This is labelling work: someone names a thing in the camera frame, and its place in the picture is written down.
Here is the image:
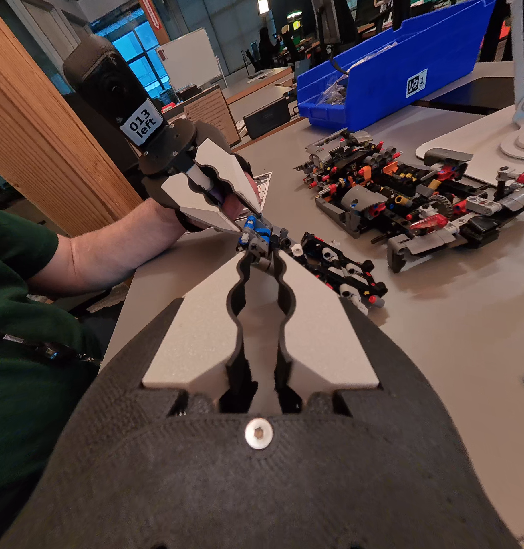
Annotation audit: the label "blue plastic storage bin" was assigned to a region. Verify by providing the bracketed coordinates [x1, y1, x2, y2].
[296, 0, 497, 132]

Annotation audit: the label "person's left forearm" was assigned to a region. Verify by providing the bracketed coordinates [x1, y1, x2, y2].
[28, 199, 188, 297]

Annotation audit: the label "person's green shirt torso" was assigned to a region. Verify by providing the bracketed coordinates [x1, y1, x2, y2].
[0, 205, 103, 549]

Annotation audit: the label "white monitor stand post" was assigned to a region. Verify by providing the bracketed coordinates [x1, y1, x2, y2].
[499, 0, 524, 162]

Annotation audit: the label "clear plastic bags of parts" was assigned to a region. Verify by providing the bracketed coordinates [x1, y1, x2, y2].
[315, 42, 401, 106]

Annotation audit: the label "white monitor stand base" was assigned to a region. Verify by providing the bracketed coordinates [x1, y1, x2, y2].
[415, 105, 524, 188]

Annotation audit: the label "black monitor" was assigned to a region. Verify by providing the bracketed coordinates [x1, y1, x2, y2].
[311, 0, 358, 49]

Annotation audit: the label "small black blue lego assembly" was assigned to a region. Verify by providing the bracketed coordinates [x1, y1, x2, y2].
[237, 215, 389, 317]

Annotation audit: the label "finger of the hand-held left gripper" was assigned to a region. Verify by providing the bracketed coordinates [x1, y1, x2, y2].
[160, 172, 242, 235]
[193, 137, 263, 216]

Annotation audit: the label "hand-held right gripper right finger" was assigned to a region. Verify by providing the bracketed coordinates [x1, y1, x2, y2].
[273, 250, 381, 413]

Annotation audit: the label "orange hanging sign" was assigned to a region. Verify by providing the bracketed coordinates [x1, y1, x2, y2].
[140, 0, 162, 31]

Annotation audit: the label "person's left hand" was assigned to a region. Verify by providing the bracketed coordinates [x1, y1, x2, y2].
[221, 172, 263, 220]

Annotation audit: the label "framed printed notice board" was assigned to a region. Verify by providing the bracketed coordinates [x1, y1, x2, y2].
[182, 84, 241, 147]

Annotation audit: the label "black power adapter box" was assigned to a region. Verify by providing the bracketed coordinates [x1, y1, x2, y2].
[242, 97, 293, 140]

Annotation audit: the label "black lanyard clip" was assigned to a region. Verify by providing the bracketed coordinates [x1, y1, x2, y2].
[0, 329, 102, 368]

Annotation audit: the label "lego instruction booklet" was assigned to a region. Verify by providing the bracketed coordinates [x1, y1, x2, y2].
[244, 172, 274, 212]

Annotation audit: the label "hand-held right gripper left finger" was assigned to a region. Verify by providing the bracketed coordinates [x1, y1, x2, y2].
[141, 251, 259, 413]

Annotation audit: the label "wooden pillar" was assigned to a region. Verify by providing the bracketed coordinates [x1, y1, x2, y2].
[0, 0, 143, 237]

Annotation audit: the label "blue lit window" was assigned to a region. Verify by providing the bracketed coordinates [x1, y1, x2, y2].
[94, 19, 173, 100]

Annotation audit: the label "white whiteboard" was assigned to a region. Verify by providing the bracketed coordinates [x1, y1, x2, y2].
[156, 28, 223, 92]

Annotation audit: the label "large lego car chassis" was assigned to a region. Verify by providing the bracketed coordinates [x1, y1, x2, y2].
[302, 127, 524, 274]

